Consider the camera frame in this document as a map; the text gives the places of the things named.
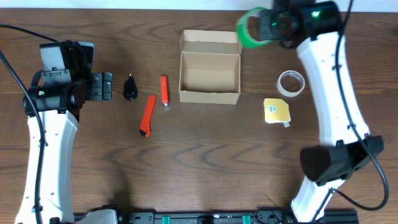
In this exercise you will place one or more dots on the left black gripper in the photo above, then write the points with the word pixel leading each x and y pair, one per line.
pixel 101 86

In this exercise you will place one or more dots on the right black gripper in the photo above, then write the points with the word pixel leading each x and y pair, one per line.
pixel 268 25

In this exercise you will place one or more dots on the black cone glue bottle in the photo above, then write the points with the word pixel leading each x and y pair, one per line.
pixel 130 91

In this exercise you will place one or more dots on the green tape roll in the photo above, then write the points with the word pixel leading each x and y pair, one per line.
pixel 246 40

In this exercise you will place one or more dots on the white tape roll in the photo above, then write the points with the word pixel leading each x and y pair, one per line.
pixel 297 76

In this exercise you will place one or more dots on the orange lighter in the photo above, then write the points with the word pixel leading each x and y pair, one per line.
pixel 164 90

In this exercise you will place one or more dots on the yellow sticky note pad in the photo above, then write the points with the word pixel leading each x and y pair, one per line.
pixel 276 111

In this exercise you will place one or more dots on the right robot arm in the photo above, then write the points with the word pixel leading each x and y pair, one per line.
pixel 316 30

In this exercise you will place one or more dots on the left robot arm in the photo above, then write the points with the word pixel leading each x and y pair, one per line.
pixel 52 104

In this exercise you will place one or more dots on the orange utility knife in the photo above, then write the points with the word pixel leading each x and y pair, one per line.
pixel 144 127

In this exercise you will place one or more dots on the open cardboard box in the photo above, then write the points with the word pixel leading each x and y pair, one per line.
pixel 210 67

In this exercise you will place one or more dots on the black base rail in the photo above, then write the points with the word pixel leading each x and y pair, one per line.
pixel 264 216

